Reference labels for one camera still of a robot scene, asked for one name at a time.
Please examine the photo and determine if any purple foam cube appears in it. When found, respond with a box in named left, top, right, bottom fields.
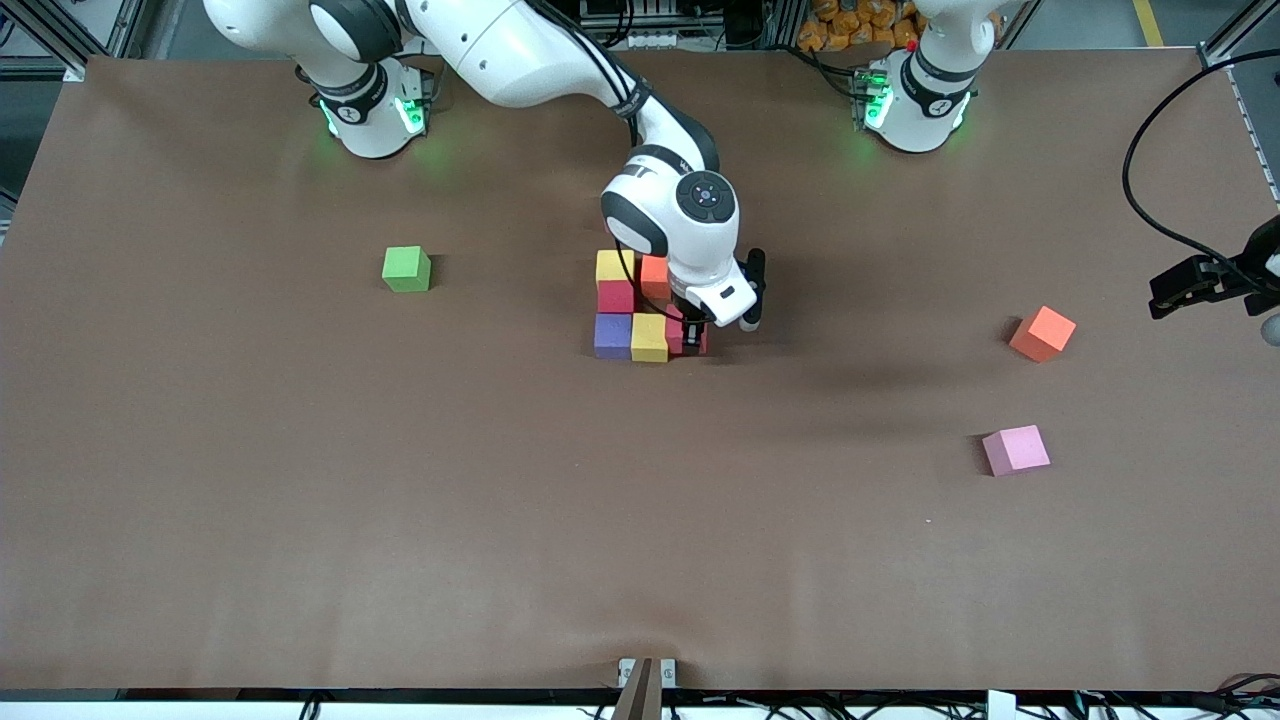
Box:
left=593, top=313, right=634, bottom=361

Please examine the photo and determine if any pink foam cube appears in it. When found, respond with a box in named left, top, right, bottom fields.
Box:
left=981, top=424, right=1052, bottom=478

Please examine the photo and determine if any brown table cover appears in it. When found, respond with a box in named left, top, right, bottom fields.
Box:
left=0, top=48, right=1280, bottom=693

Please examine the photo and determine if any white rack device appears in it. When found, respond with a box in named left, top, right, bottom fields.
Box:
left=590, top=0, right=681, bottom=51

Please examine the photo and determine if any green foam cube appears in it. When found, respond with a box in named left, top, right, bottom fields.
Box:
left=381, top=245, right=433, bottom=294

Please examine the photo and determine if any orange bag pile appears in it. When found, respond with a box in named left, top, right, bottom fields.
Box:
left=797, top=0, right=926, bottom=53

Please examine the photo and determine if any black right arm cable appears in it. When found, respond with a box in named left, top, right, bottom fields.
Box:
left=530, top=0, right=717, bottom=327

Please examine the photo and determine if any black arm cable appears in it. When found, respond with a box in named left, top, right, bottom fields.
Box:
left=1122, top=48, right=1280, bottom=276
left=530, top=0, right=717, bottom=327

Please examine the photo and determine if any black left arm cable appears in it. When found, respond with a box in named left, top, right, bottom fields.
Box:
left=1122, top=48, right=1280, bottom=276

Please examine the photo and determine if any aluminium table side rail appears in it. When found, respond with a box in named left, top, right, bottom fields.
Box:
left=1226, top=68, right=1280, bottom=208

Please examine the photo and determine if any aluminium frame profile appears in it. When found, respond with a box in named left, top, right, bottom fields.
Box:
left=0, top=0, right=151, bottom=83
left=1198, top=0, right=1280, bottom=71

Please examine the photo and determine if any brown post with metal bracket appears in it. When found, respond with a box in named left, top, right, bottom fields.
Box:
left=612, top=657, right=678, bottom=720

